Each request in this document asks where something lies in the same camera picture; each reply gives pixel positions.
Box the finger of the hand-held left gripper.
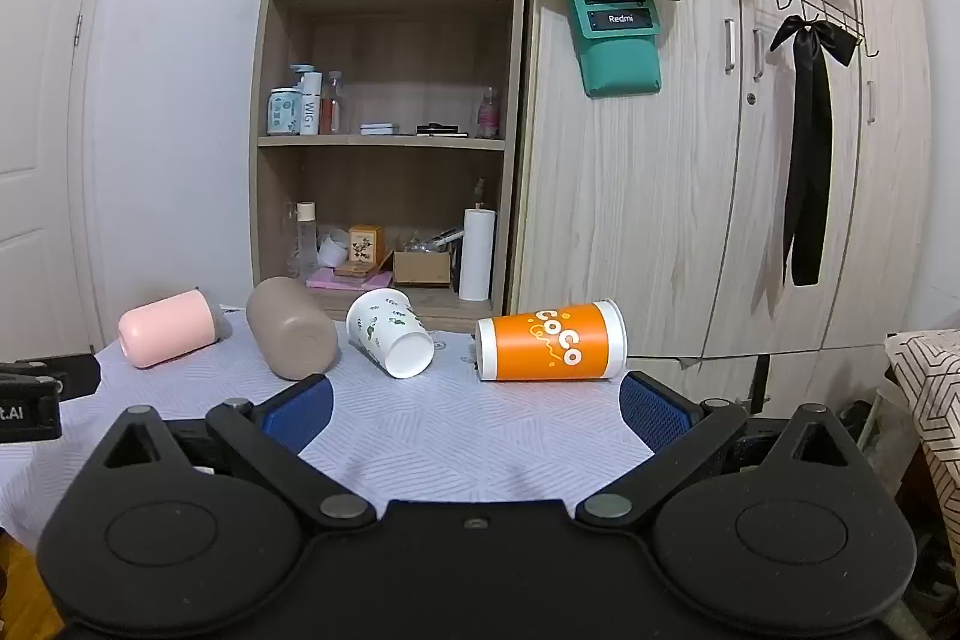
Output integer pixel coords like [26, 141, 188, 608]
[0, 353, 102, 401]

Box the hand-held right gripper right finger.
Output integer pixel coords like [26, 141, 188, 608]
[576, 371, 865, 534]

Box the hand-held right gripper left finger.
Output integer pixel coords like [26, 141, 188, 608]
[90, 374, 378, 534]

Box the taupe plastic cup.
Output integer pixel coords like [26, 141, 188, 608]
[246, 276, 340, 381]

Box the pink plastic cup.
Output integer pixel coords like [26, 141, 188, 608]
[118, 287, 226, 369]

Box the white leaf print paper cup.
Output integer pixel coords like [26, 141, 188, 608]
[346, 288, 436, 379]

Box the orange paper cup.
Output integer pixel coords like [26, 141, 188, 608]
[475, 299, 628, 384]

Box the pink book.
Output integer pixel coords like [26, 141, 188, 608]
[306, 267, 394, 292]

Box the white patterned tablecloth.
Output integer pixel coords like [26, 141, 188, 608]
[0, 302, 676, 521]

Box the clear bottle cream cap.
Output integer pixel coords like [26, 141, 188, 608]
[295, 202, 319, 281]

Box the small white mug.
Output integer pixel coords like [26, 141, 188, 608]
[318, 227, 352, 267]

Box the yellow printed box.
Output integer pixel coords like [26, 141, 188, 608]
[349, 224, 385, 266]

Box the brown cardboard box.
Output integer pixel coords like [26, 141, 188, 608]
[392, 248, 453, 289]

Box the light wooden wardrobe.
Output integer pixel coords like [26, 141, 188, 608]
[510, 0, 938, 405]

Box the white paper towel roll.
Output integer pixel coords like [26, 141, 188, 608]
[458, 207, 496, 302]

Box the geometric patterned cloth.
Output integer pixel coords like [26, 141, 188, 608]
[885, 329, 960, 540]

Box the white door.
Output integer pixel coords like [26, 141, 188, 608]
[0, 0, 132, 357]

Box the black ribbon bow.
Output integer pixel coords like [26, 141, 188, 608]
[769, 14, 858, 287]

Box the teal patterned can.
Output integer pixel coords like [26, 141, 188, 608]
[268, 87, 301, 136]

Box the reddish brown bottle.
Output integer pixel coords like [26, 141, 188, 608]
[320, 71, 346, 136]

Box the white pump bottle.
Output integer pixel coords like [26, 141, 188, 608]
[290, 64, 323, 136]

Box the wooden open shelf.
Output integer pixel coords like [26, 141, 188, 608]
[250, 0, 530, 320]

